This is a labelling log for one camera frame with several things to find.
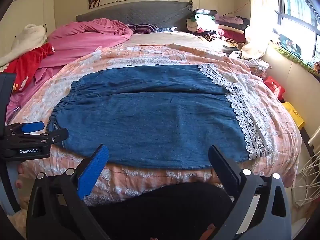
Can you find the dark green bag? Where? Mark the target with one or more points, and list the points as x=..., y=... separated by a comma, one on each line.
x=291, y=45

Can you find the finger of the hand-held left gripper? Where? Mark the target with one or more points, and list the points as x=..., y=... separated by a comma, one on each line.
x=53, y=135
x=32, y=127

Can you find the striped pillow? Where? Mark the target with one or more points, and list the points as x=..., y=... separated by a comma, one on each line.
x=145, y=28

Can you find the white curtain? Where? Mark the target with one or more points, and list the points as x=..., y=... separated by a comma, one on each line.
x=260, y=30

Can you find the red floral cloth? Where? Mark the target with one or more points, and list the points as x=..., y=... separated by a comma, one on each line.
x=27, y=62

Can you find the green windowsill mat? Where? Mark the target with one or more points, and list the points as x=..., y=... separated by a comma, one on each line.
x=295, y=58

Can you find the blue denim pants lace trim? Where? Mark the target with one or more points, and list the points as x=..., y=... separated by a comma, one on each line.
x=150, y=117

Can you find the pile of folded clothes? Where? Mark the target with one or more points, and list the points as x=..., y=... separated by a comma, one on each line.
x=217, y=25

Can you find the grey striped cloth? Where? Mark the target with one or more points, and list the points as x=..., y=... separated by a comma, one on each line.
x=257, y=64

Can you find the yellow box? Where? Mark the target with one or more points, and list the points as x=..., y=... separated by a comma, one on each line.
x=295, y=115

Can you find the white wardrobe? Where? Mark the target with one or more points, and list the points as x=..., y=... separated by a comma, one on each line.
x=30, y=7

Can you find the cream bed sheet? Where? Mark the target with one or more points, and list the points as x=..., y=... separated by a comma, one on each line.
x=162, y=40

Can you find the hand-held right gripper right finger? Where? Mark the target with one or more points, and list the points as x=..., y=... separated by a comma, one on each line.
x=225, y=167

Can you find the grey quilted headboard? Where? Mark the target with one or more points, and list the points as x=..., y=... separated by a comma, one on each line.
x=150, y=15

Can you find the black framed window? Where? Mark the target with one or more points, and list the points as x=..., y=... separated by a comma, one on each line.
x=300, y=7

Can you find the red box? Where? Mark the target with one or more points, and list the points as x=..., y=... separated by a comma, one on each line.
x=275, y=86

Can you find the person's dark clothing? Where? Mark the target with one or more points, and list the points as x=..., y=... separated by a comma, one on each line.
x=162, y=210

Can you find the orange bear print blanket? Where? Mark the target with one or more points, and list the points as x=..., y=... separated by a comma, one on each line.
x=282, y=130

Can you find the white plush blanket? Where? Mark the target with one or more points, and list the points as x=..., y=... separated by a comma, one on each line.
x=27, y=37

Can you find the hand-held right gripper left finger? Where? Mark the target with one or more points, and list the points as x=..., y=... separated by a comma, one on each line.
x=92, y=172

